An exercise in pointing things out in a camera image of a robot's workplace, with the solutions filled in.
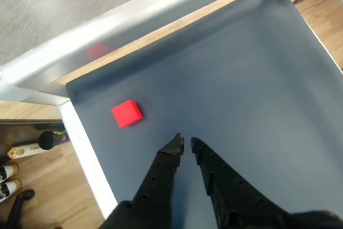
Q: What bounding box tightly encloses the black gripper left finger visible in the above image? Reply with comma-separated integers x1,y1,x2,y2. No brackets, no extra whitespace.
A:
100,132,185,229

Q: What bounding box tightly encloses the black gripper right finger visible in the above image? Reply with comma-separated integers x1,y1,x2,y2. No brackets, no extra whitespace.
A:
190,137,343,229

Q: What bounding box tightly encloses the red cube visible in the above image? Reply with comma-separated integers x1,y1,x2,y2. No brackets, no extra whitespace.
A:
111,99,144,128

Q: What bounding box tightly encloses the black cylindrical can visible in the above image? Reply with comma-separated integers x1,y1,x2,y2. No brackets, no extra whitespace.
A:
39,129,71,151

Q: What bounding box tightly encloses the grey mat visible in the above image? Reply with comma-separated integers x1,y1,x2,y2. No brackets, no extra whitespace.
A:
65,0,343,229

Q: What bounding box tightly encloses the white tube with print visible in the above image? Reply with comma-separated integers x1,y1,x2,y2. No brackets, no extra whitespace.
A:
7,144,43,160

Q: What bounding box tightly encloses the white bottle with gold cap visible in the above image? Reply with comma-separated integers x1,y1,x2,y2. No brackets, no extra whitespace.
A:
0,178,21,203
0,162,19,181

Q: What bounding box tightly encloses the grey carpet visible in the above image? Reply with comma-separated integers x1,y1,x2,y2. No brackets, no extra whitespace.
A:
0,0,193,65

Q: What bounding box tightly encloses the silver metal frame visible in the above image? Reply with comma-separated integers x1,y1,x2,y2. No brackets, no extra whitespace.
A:
0,0,343,219

